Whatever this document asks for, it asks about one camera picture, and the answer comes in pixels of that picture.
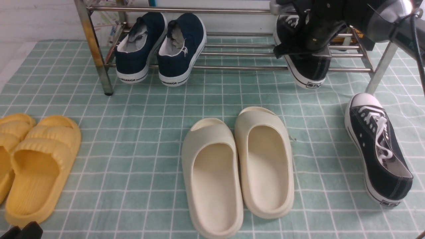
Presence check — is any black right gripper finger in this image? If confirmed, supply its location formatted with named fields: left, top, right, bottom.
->
left=15, top=221, right=43, bottom=239

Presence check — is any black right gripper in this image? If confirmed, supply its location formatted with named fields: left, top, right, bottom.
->
left=270, top=0, right=369, bottom=58

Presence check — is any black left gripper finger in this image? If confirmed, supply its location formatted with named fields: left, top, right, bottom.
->
left=0, top=226, right=20, bottom=239

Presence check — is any black canvas sneaker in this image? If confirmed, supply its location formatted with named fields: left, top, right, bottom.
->
left=273, top=15, right=331, bottom=89
left=345, top=93, right=413, bottom=207

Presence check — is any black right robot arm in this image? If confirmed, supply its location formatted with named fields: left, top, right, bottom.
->
left=1, top=0, right=424, bottom=239

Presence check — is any metal shoe rack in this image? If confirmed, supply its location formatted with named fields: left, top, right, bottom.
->
left=74, top=0, right=399, bottom=96

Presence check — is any right yellow slide slipper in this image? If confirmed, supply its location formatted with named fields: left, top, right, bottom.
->
left=5, top=115, right=81, bottom=227

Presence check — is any yellow slide slipper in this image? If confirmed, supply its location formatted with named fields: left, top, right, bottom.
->
left=0, top=114, right=36, bottom=203
left=5, top=115, right=81, bottom=227

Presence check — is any left yellow slide slipper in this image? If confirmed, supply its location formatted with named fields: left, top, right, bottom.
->
left=0, top=114, right=36, bottom=203

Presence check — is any right cream slide slipper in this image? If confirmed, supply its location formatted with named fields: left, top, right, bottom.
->
left=235, top=107, right=295, bottom=219

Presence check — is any cream slide slipper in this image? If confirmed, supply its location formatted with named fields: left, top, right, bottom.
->
left=235, top=107, right=295, bottom=219
left=181, top=118, right=243, bottom=239

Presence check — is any right navy canvas shoe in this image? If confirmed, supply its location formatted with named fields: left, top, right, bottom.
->
left=157, top=13, right=207, bottom=87

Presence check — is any navy canvas shoe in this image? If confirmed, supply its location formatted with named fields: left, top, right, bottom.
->
left=157, top=13, right=207, bottom=87
left=114, top=12, right=167, bottom=84

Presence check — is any left cream slide slipper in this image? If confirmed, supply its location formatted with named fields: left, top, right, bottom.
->
left=181, top=118, right=243, bottom=239

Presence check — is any left navy canvas shoe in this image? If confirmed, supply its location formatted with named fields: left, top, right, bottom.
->
left=114, top=12, right=167, bottom=84

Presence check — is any black cable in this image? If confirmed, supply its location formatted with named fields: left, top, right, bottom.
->
left=410, top=10, right=425, bottom=100

